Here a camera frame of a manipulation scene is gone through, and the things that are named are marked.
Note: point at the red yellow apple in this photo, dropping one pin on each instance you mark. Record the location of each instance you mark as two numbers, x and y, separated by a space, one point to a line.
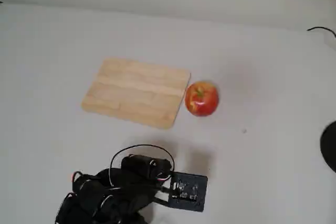
201 98

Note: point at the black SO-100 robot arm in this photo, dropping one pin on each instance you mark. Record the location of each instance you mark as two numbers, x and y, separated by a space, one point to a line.
89 197

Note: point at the light wooden cutting board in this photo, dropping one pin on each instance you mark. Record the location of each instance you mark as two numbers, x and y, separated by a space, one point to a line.
134 93

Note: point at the black round object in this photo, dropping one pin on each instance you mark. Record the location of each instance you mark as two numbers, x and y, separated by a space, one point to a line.
329 146

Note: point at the black camera box with bracket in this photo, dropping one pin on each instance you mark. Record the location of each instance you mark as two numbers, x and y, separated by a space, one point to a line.
187 191

